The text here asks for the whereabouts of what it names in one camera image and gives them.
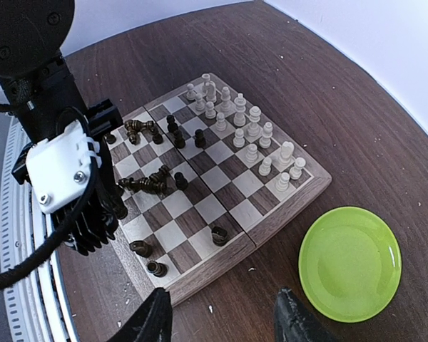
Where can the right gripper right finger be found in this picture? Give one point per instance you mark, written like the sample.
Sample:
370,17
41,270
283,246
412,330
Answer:
294,322

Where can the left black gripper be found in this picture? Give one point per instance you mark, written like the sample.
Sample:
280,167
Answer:
98,121

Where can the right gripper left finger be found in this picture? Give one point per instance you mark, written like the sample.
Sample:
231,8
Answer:
152,321

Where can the dark rook chess piece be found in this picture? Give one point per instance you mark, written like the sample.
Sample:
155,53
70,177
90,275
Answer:
156,269

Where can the wooden chess board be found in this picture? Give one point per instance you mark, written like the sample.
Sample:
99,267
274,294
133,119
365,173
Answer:
178,223

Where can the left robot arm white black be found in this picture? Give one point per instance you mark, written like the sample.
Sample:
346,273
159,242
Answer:
33,71

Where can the dark queen chess piece lying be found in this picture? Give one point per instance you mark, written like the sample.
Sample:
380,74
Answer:
133,127

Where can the dark knight chess piece lying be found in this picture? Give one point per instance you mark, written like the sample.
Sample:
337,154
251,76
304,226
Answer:
141,248

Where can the white chess pieces row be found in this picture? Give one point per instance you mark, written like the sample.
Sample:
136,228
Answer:
233,148

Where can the green plate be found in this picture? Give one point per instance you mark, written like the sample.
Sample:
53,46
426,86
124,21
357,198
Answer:
350,264

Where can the dark pawn standing centre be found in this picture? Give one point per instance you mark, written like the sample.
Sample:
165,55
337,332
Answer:
181,182

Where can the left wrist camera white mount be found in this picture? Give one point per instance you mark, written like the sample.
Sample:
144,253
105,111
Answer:
68,177

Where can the front aluminium rail base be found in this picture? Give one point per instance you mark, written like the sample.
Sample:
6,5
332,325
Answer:
37,307

